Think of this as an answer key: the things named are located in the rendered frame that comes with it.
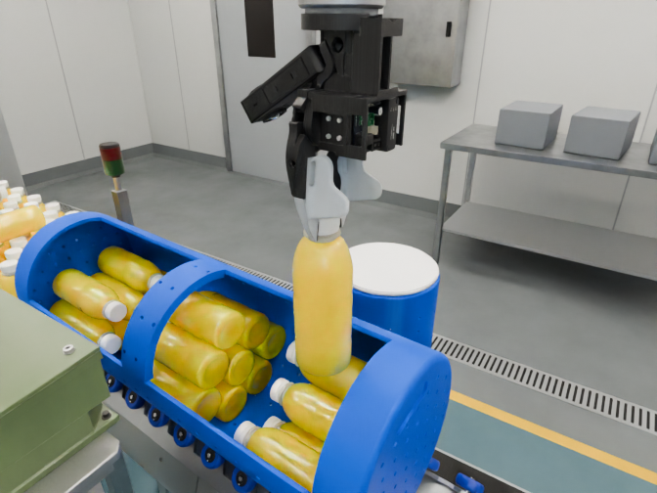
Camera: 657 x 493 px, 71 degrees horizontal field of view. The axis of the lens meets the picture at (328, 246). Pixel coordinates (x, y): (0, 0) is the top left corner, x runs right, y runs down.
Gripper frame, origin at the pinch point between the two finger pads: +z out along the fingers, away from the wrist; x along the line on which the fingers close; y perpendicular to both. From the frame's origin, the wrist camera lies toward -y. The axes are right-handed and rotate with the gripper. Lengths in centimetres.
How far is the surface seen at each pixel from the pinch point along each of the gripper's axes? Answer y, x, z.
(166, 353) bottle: -31.2, -2.6, 31.9
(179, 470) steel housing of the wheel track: -28, -6, 55
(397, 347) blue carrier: 6.1, 8.9, 20.1
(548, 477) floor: 28, 113, 142
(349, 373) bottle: -1.5, 9.1, 28.8
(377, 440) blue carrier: 10.5, -3.4, 23.4
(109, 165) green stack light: -116, 39, 24
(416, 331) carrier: -10, 54, 52
